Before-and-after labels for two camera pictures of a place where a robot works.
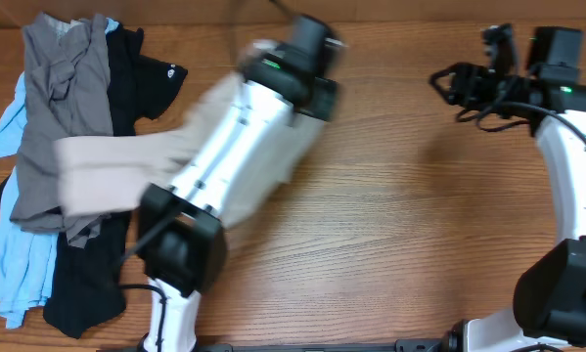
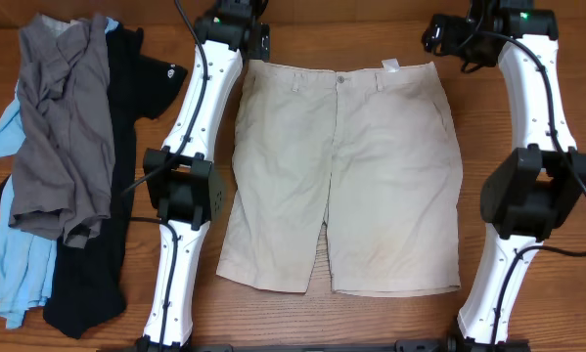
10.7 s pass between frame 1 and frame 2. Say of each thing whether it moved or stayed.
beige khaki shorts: moved
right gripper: moved
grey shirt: stayed
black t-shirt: stayed
